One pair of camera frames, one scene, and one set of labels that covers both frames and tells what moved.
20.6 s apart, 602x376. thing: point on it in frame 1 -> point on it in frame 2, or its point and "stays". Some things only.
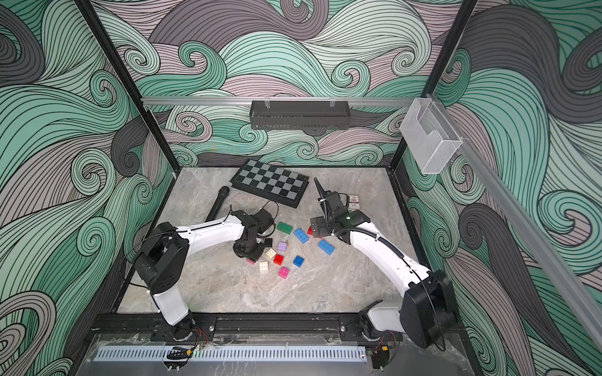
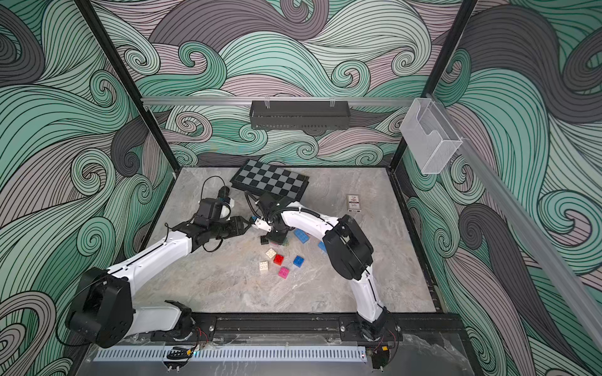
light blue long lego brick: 301,235 stays
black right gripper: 322,225 -> 274,235
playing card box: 353,203 stays
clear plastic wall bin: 429,136 stays
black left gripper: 253,257 -> 237,225
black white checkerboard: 279,186 stays
